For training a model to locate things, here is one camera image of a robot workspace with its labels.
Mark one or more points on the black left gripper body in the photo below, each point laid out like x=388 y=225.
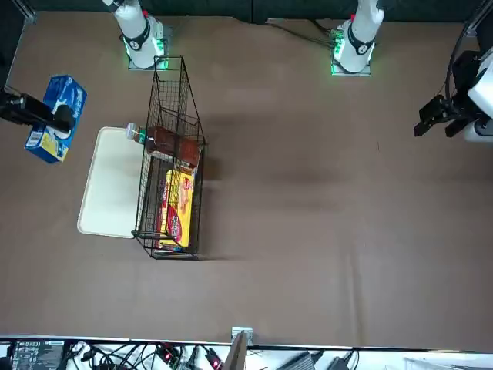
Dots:
x=462 y=77

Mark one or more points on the white plastic tray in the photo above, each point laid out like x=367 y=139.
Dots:
x=111 y=192

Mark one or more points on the yellow Nabati wafer box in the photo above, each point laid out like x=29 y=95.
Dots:
x=181 y=208

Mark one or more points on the aluminium post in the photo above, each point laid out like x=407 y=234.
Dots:
x=240 y=347

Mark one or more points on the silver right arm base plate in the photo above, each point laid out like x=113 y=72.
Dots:
x=167 y=38

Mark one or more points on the aluminium frame bar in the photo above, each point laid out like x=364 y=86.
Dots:
x=477 y=19
x=27 y=11

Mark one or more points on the black power adapter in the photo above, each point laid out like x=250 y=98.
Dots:
x=304 y=362
x=341 y=364

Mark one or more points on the blue Oreo cookie box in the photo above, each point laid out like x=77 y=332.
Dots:
x=65 y=92

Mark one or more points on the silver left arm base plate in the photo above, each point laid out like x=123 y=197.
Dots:
x=337 y=71

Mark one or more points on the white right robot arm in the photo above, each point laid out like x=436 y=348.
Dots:
x=135 y=38

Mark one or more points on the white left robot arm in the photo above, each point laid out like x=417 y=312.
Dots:
x=360 y=38

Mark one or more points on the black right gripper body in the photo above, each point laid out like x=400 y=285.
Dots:
x=9 y=106

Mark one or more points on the black plug with red light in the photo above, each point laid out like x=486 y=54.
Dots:
x=167 y=354
x=215 y=362

